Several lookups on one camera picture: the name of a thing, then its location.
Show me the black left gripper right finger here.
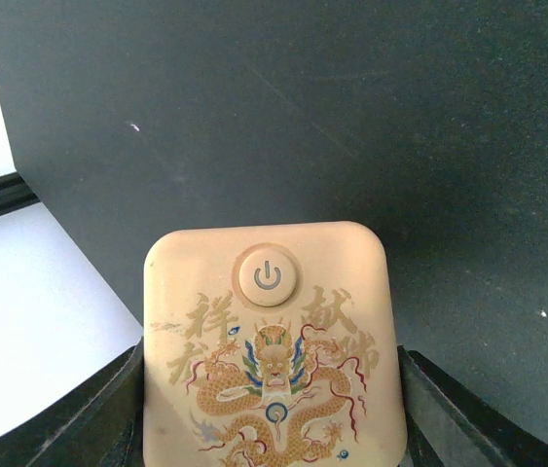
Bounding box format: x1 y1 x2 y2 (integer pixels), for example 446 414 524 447
398 346 548 466

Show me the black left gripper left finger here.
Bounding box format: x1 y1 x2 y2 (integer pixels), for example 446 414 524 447
0 342 144 466

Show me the beige dragon cube socket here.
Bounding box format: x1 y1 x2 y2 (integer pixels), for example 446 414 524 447
142 222 407 466

